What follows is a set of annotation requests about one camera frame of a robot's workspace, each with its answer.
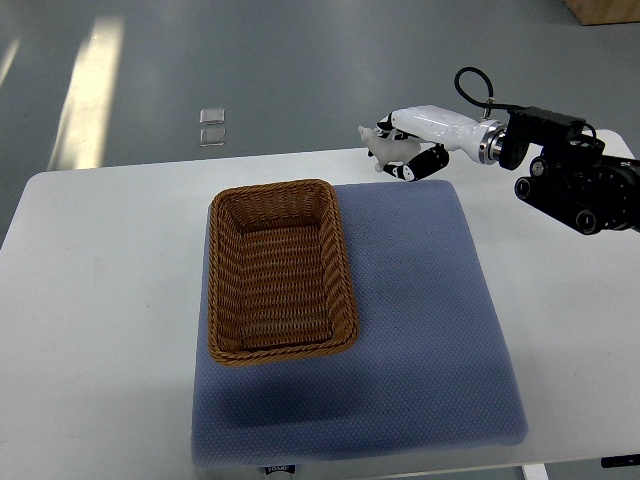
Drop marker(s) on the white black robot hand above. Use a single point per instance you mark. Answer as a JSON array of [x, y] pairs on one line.
[[440, 132]]

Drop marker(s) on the white bear figurine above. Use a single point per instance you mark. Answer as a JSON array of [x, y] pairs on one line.
[[388, 151]]

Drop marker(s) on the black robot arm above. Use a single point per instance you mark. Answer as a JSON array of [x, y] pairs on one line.
[[572, 180]]

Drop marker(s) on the brown wicker basket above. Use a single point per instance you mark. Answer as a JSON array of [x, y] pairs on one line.
[[279, 280]]

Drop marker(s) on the wooden box corner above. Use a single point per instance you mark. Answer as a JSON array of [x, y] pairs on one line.
[[604, 12]]

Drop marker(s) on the lower floor socket plate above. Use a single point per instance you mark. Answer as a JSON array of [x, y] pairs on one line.
[[212, 136]]

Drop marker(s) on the floor socket plate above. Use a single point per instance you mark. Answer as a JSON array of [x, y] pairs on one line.
[[212, 136], [212, 116]]

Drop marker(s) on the upper floor socket plate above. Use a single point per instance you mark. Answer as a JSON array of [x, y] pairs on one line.
[[212, 116]]

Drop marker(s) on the blue textured mat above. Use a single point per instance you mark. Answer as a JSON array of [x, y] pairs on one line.
[[429, 371]]

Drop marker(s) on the black table control panel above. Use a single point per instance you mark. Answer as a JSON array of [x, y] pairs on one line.
[[620, 462]]

